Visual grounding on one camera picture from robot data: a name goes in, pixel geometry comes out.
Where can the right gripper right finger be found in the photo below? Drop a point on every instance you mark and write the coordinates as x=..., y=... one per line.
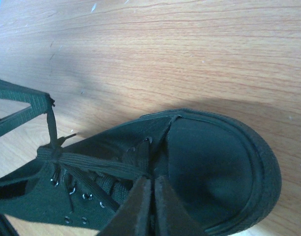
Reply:
x=172, y=218

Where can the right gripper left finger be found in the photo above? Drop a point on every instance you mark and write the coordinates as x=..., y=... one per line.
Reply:
x=132, y=218

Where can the black canvas shoe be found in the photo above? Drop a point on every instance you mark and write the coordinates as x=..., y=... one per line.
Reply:
x=223, y=172

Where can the black shoelace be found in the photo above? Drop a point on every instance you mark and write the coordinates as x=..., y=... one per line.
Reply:
x=97, y=176

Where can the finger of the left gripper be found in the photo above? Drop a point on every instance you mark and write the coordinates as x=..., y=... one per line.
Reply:
x=18, y=118
x=10, y=91

